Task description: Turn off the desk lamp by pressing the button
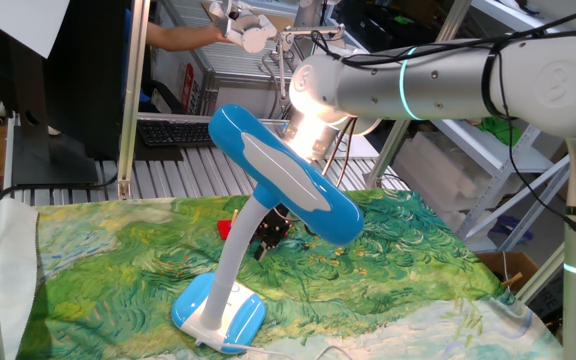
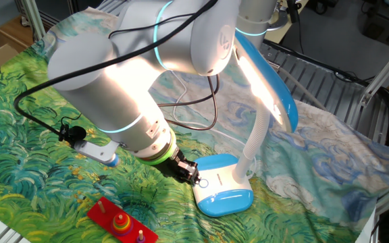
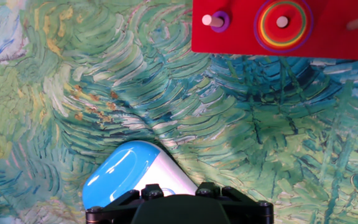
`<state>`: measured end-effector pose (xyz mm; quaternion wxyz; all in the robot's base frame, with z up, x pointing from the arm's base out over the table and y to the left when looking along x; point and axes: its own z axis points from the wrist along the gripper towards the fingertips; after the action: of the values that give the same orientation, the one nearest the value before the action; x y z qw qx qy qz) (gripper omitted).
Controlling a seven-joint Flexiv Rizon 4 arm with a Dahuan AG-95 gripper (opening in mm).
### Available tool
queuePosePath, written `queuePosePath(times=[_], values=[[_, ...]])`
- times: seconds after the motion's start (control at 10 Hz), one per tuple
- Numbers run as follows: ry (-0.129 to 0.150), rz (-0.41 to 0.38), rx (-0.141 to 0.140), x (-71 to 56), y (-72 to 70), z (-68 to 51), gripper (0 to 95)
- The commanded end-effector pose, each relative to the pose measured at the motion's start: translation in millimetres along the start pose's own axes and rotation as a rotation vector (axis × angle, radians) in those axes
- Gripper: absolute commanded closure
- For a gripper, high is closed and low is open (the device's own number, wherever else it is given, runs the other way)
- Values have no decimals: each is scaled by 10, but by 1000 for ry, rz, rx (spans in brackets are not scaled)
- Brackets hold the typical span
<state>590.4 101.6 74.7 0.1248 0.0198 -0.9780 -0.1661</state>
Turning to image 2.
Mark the blue and white desk lamp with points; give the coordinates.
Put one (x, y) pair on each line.
(219, 199)

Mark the painted landscape tablecloth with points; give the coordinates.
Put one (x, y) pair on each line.
(29, 168)

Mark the red peg board toy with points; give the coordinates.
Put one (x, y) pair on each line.
(98, 216)

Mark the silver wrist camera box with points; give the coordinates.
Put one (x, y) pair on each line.
(93, 152)

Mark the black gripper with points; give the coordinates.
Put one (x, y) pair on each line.
(174, 163)

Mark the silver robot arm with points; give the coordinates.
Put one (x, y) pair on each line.
(96, 94)

